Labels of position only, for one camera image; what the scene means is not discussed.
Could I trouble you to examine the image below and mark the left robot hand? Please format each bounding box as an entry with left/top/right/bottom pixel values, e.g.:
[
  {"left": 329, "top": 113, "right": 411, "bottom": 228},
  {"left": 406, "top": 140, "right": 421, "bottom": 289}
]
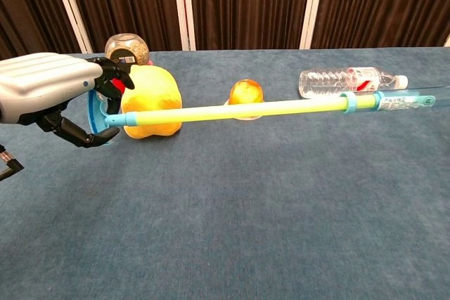
[{"left": 0, "top": 52, "right": 136, "bottom": 149}]

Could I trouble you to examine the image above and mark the yellow-blue water pump toy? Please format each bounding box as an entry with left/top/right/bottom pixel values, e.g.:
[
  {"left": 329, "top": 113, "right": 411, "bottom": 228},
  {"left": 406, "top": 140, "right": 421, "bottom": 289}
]
[{"left": 86, "top": 89, "right": 383, "bottom": 147}]

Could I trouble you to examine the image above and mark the glass jar red lid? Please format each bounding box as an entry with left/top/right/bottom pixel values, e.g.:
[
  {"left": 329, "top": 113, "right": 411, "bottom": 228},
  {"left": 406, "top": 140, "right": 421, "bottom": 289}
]
[{"left": 104, "top": 33, "right": 155, "bottom": 93}]

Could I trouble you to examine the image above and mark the yellow plush toy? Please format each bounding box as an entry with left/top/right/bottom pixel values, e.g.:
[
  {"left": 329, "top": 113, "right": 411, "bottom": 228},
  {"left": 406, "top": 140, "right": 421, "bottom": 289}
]
[{"left": 120, "top": 65, "right": 184, "bottom": 139}]

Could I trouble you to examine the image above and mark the orange jelly cup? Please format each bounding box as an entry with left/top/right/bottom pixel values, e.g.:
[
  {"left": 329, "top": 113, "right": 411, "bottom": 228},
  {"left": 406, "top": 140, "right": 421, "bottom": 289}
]
[{"left": 223, "top": 78, "right": 264, "bottom": 121}]

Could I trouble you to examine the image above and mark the blue table cloth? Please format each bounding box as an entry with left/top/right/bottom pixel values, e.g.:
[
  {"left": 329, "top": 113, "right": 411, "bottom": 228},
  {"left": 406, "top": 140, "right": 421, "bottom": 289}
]
[{"left": 0, "top": 46, "right": 450, "bottom": 300}]

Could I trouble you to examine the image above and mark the clear plastic water bottle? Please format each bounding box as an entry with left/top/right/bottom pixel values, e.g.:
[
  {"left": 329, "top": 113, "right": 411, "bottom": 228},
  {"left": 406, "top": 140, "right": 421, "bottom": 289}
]
[{"left": 298, "top": 66, "right": 409, "bottom": 100}]

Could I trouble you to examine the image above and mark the white partition post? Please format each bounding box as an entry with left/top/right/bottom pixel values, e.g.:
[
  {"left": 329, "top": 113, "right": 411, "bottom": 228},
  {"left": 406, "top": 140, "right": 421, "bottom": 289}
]
[
  {"left": 48, "top": 0, "right": 93, "bottom": 54},
  {"left": 300, "top": 0, "right": 330, "bottom": 50},
  {"left": 171, "top": 0, "right": 197, "bottom": 51}
]

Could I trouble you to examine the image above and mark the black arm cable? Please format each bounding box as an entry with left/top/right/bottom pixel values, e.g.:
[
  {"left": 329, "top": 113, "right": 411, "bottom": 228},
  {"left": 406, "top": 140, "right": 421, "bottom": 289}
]
[{"left": 0, "top": 145, "right": 25, "bottom": 182}]

